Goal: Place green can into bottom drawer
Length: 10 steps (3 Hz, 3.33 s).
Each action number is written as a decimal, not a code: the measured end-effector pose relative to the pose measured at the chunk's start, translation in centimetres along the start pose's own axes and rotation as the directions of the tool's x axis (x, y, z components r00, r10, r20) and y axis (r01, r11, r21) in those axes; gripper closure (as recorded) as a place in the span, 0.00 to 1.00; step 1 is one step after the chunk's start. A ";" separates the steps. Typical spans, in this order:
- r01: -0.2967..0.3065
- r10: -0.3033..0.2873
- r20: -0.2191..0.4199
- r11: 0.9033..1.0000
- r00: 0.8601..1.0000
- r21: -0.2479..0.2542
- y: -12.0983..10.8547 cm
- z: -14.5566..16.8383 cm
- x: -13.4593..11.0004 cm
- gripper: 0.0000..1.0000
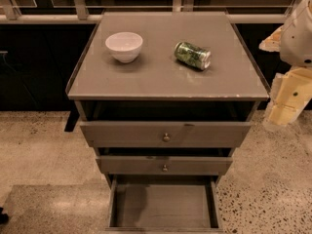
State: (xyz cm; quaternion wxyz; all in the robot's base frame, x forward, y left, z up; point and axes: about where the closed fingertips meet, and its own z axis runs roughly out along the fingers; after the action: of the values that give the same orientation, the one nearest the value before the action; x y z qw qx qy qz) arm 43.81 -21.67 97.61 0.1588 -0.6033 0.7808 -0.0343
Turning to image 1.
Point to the metal window railing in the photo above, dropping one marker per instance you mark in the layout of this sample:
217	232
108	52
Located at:
66	11

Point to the middle grey drawer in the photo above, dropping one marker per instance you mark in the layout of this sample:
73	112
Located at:
164	165

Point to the black object at floor edge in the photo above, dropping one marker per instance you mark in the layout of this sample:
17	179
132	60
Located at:
4	218

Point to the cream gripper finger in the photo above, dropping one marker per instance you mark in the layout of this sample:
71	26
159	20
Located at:
272	42
289	95

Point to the bottom grey open drawer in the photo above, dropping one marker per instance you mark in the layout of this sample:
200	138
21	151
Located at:
163	205

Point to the green drink can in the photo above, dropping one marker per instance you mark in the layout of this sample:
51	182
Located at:
192	55

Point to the grey drawer cabinet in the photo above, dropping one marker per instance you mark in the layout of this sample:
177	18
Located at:
157	87

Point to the white ceramic bowl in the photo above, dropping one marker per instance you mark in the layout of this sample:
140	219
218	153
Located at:
124	46

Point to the top grey drawer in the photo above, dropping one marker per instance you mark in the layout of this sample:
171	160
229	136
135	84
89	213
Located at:
164	134

